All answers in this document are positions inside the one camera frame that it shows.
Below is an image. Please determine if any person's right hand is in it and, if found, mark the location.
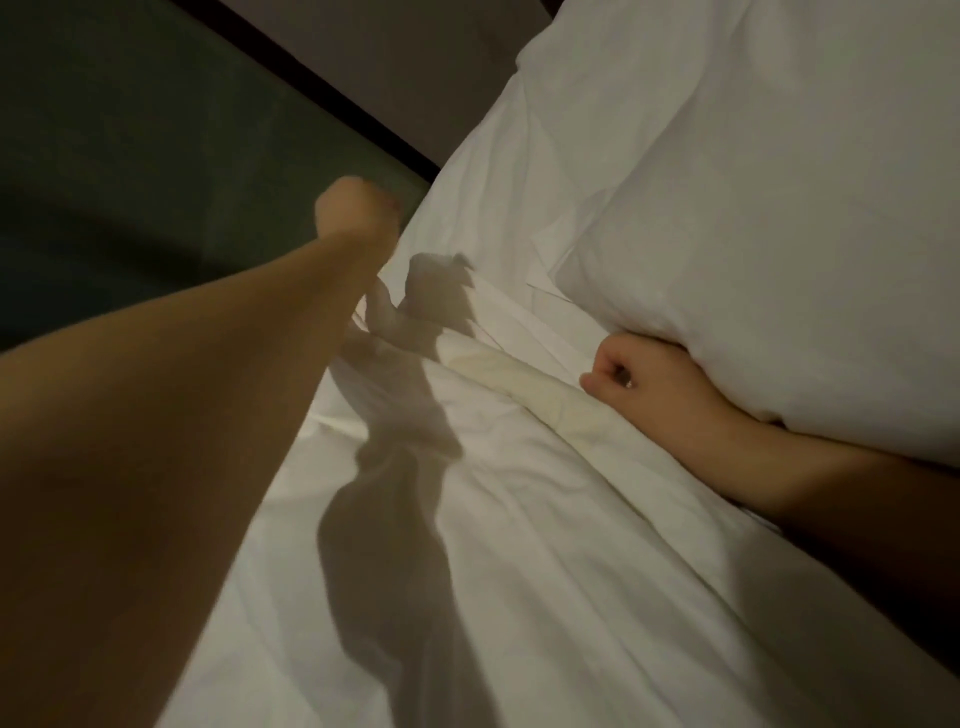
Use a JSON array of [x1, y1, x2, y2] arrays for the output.
[[579, 330, 752, 474]]

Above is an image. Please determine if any person's left hand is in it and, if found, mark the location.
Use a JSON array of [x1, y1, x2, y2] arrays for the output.
[[312, 174, 407, 264]]

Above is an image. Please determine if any white bed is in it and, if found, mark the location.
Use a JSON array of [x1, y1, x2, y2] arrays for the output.
[[382, 0, 752, 347]]

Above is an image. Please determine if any white duvet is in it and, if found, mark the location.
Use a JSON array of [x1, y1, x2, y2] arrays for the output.
[[157, 247, 960, 728]]

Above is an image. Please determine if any white pillow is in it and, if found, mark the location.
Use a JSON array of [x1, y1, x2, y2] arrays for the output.
[[549, 0, 960, 470]]

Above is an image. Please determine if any person's left forearm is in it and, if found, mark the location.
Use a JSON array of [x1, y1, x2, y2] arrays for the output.
[[0, 232, 395, 728]]

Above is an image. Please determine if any person's right forearm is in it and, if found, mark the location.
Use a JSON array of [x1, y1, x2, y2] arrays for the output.
[[720, 420, 960, 684]]

